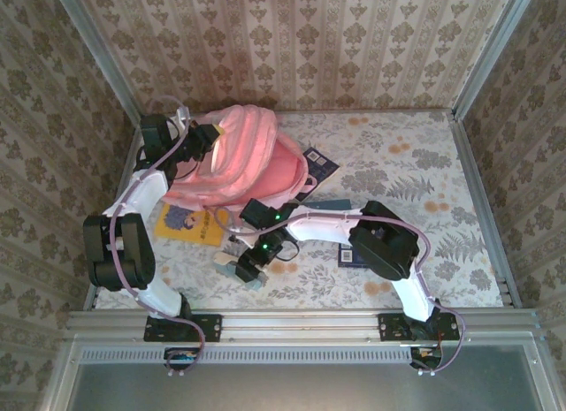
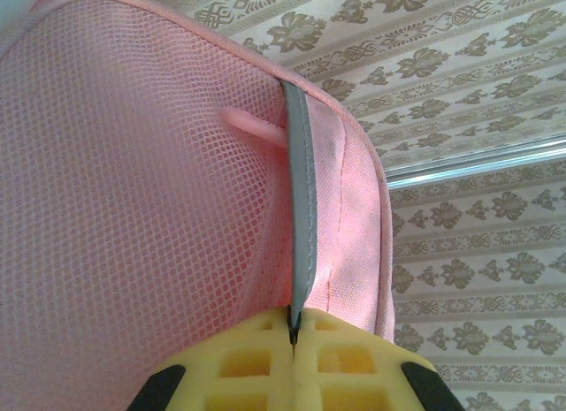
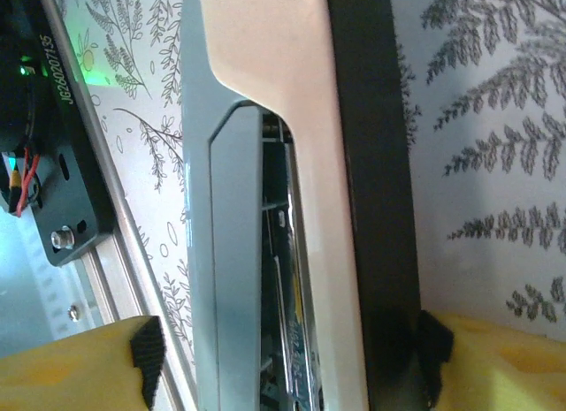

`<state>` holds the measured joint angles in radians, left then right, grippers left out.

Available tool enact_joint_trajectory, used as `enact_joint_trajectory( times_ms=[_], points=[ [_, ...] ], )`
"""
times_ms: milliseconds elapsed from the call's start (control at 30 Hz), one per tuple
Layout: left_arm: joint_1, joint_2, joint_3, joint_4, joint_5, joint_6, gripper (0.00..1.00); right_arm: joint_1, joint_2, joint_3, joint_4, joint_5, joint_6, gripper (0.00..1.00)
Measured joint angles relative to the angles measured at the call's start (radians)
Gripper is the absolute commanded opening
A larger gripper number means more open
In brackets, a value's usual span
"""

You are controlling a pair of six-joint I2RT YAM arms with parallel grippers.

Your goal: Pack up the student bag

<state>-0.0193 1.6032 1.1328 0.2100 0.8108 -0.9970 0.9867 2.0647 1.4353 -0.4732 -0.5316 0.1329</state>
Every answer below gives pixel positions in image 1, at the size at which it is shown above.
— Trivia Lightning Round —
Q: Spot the pink student backpack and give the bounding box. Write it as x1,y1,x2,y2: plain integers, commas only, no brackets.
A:
165,103,320,214

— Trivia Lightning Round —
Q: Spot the large teal notebook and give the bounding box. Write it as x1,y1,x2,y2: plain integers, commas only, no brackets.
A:
309,198,348,213

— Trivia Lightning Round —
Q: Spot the yellow cartoon cover book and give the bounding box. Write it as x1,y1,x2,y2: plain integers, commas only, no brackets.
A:
153,202,231,249

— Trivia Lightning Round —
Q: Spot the thick navy QR code book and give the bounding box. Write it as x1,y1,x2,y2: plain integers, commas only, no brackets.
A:
294,146,341,204

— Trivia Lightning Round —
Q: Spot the thin navy QR code book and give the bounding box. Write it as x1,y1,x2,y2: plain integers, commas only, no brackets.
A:
338,245,368,269

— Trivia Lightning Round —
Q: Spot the grey metal sheet panel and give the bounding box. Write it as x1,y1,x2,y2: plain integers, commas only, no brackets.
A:
65,342,547,411

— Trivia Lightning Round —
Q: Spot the left aluminium table side rail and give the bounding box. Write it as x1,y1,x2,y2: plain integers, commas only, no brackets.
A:
83,117,147,310

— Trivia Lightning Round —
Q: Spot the left aluminium corner post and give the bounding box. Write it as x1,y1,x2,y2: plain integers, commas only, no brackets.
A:
51,0,148,124

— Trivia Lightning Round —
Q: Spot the aluminium corner post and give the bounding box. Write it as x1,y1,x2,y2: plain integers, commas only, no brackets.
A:
450,0,539,121
51,0,148,124

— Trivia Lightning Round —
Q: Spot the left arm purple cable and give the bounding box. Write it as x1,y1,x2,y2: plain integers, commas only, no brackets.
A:
110,95,207,379

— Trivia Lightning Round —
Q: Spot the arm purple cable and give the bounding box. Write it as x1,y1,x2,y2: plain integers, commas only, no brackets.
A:
110,95,207,379
213,206,468,379

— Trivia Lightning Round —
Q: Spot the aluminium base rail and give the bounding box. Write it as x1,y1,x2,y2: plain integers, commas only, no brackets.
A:
65,308,543,341

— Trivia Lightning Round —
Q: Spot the grey slotted cable duct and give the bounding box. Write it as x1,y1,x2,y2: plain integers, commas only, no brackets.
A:
81,346,417,364

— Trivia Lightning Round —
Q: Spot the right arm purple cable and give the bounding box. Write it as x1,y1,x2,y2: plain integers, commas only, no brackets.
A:
213,206,468,379

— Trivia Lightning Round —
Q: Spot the right aluminium corner post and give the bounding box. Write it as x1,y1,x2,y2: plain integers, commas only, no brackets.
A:
450,0,539,121

